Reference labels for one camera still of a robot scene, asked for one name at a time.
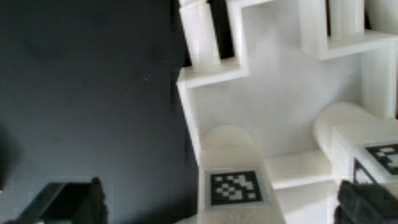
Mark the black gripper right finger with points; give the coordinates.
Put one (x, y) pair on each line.
(368, 204)

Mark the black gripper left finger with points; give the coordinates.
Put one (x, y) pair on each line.
(68, 204)

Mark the white chair leg block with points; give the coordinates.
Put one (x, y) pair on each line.
(235, 199)
(349, 130)

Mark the white chair seat plate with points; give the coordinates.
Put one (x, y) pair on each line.
(315, 58)

